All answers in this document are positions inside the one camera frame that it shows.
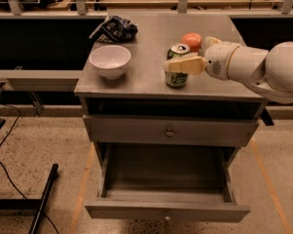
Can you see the closed grey upper drawer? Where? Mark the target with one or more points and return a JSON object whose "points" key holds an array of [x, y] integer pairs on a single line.
{"points": [[174, 131]]}

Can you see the green soda can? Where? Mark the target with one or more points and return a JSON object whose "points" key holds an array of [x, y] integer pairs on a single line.
{"points": [[176, 80]]}

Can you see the white ceramic bowl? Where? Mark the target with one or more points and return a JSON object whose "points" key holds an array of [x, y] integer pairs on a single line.
{"points": [[110, 61]]}

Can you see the crumpled dark chip bag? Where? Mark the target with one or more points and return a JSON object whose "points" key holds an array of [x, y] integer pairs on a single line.
{"points": [[114, 30]]}

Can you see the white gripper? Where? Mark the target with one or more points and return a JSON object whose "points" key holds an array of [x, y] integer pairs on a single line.
{"points": [[216, 59]]}

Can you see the grey metal railing shelf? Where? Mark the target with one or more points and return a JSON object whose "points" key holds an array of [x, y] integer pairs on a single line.
{"points": [[39, 80]]}

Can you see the orange red apple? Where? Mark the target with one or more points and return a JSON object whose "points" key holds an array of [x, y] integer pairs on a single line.
{"points": [[193, 40]]}

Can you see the black metal stand base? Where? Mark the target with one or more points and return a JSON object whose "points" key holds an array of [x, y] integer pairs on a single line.
{"points": [[37, 206]]}

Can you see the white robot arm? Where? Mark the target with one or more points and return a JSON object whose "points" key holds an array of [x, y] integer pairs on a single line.
{"points": [[266, 73]]}

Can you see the grey wooden drawer cabinet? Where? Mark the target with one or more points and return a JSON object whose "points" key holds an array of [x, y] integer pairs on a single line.
{"points": [[142, 91]]}

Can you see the open grey lower drawer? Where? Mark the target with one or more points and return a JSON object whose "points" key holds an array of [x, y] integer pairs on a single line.
{"points": [[165, 182]]}

